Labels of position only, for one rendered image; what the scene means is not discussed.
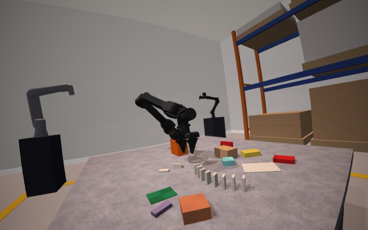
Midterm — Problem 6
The teal rectangular block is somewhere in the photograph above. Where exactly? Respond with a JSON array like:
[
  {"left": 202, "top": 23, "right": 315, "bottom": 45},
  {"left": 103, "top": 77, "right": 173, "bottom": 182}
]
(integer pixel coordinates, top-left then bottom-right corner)
[{"left": 222, "top": 157, "right": 235, "bottom": 166}]

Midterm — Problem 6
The green flat slab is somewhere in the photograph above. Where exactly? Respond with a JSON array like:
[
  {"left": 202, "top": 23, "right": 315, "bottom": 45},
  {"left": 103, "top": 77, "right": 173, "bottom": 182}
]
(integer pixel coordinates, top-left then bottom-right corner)
[{"left": 147, "top": 187, "right": 178, "bottom": 204}]

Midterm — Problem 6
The purple rectangular block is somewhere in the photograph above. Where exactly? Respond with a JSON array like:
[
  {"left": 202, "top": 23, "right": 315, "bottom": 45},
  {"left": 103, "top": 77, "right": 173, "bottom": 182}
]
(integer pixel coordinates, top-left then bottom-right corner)
[{"left": 151, "top": 201, "right": 172, "bottom": 218}]

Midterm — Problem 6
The yellow flat block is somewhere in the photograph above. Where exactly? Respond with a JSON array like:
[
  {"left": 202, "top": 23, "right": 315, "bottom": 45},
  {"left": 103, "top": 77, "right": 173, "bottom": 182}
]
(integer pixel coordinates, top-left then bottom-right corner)
[{"left": 240, "top": 149, "right": 261, "bottom": 158}]

